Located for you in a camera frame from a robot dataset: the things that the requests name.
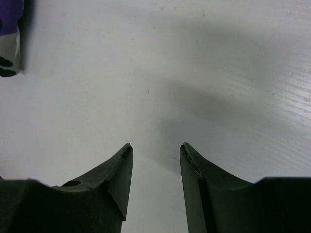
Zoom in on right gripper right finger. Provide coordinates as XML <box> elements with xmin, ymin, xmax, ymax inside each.
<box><xmin>180</xmin><ymin>143</ymin><xmax>311</xmax><ymax>233</ymax></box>

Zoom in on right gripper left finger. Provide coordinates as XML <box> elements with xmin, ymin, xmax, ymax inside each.
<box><xmin>0</xmin><ymin>144</ymin><xmax>133</xmax><ymax>233</ymax></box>

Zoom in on purple camouflage trousers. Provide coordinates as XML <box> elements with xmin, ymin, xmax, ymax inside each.
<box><xmin>0</xmin><ymin>0</ymin><xmax>24</xmax><ymax>77</ymax></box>

